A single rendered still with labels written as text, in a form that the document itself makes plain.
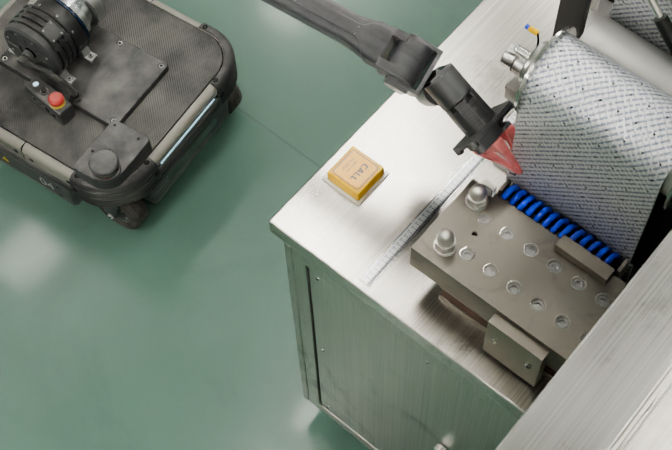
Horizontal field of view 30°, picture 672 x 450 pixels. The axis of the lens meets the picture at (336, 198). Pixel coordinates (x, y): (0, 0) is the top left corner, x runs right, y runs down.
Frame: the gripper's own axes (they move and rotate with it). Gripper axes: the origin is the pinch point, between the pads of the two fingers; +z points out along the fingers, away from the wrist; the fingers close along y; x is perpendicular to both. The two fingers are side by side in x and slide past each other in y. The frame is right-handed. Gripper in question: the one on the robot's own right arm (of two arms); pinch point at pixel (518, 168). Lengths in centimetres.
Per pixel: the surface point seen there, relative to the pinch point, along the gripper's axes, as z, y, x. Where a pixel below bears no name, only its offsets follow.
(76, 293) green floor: -23, 39, -138
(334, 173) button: -16.0, 12.8, -26.5
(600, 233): 14.9, 0.2, 6.2
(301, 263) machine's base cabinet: -8.1, 25.8, -33.3
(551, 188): 4.9, 0.2, 4.0
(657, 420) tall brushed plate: 16, 36, 53
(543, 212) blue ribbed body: 7.4, 2.6, 1.3
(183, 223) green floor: -17, 8, -135
